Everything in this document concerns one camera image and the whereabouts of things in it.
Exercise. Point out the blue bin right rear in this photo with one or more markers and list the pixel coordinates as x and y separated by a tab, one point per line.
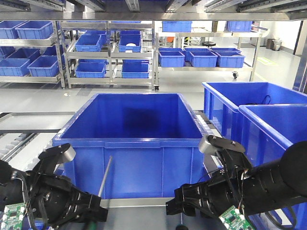
222	101

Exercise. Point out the green circuit board left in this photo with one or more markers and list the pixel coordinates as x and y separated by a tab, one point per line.
13	216

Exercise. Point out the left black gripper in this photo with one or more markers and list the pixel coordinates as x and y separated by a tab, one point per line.
59	202

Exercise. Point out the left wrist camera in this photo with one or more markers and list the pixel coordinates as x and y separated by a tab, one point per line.
59	154

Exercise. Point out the blue bin right front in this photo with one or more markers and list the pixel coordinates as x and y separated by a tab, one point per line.
268	130

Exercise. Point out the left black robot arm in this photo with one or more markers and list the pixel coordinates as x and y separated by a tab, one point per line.
16	186

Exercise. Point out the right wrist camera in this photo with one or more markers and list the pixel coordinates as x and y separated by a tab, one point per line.
210	144

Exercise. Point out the blue target bin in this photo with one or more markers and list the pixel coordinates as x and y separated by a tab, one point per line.
153	138

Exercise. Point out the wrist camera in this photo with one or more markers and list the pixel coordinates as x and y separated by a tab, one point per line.
210	144
59	154

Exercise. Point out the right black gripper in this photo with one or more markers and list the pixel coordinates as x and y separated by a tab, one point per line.
190	197

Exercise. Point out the green-handled screwdriver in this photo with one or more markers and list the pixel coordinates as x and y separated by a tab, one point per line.
181	225
91	225

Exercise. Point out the green circuit board right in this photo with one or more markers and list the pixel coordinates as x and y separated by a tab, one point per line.
232	219

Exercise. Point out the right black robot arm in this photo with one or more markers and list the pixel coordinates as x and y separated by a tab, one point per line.
252	189

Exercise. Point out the green circuit board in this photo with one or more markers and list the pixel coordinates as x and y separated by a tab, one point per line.
13	216
232	219

